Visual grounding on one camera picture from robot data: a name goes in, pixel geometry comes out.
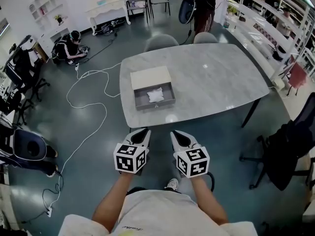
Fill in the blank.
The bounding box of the black table leg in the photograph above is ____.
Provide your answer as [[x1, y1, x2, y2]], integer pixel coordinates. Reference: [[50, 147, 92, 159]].
[[241, 98, 261, 129]]

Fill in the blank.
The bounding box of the person's right forearm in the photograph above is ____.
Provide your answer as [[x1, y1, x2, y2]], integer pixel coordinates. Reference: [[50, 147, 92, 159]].
[[190, 175, 229, 226]]

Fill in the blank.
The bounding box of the white metal shelving rack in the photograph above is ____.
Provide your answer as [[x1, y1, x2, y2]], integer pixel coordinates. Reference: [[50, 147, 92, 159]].
[[225, 0, 315, 84]]

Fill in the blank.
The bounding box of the black bag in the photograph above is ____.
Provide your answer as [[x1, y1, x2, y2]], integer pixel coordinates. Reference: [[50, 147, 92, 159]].
[[271, 45, 287, 61]]

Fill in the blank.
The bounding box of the pink chair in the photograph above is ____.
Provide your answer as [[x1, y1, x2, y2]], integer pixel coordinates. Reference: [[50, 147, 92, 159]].
[[286, 62, 309, 96]]

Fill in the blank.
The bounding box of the beige box with grey drawer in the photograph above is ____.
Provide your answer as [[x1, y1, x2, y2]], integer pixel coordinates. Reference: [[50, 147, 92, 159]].
[[129, 66, 177, 112]]

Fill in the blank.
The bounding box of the person's white shoe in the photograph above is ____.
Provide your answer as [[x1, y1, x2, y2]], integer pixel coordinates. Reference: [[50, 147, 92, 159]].
[[164, 177, 179, 191]]

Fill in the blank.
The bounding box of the black office chair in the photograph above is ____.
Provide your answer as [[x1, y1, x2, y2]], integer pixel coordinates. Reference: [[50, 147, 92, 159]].
[[239, 91, 315, 192], [3, 34, 51, 103], [0, 89, 33, 128]]

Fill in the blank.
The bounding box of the white pillow item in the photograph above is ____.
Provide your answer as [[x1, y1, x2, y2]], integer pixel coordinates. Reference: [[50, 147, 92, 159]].
[[147, 87, 164, 104]]

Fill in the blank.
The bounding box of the dark blue padded pack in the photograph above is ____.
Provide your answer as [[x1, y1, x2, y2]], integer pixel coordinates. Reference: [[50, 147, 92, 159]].
[[12, 128, 48, 161], [178, 0, 197, 25]]

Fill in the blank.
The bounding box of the white dressing table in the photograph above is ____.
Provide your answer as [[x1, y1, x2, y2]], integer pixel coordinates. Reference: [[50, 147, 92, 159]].
[[85, 0, 132, 36]]

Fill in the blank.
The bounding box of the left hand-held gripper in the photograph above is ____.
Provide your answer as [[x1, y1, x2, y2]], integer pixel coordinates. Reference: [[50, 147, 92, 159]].
[[113, 128, 151, 176]]

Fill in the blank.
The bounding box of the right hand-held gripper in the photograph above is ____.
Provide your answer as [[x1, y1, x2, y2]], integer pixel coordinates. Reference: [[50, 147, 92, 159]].
[[170, 130, 210, 179]]

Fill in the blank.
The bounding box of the person's left forearm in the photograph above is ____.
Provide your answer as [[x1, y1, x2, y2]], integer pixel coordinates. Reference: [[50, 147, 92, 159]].
[[92, 173, 139, 234]]

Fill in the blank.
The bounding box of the grey upholstered chair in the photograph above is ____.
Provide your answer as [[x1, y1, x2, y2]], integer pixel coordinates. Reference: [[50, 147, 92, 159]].
[[143, 34, 180, 53], [193, 31, 219, 45]]

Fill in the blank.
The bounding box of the long white cable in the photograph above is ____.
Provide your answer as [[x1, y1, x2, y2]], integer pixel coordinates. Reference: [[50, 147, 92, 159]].
[[59, 62, 123, 177]]

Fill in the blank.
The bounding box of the small white box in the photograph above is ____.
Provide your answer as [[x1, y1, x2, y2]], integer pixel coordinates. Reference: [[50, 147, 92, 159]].
[[273, 78, 286, 91]]

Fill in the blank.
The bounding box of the black floor cable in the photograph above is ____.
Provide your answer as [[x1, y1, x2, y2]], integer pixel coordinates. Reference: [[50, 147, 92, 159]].
[[82, 32, 119, 61], [21, 171, 65, 225]]

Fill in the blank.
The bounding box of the person's white shirt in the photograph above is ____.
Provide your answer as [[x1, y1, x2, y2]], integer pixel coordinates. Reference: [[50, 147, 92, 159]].
[[58, 189, 258, 236]]

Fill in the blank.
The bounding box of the white shelf cabinet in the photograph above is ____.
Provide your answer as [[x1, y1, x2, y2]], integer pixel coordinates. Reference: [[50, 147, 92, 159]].
[[29, 0, 72, 61]]

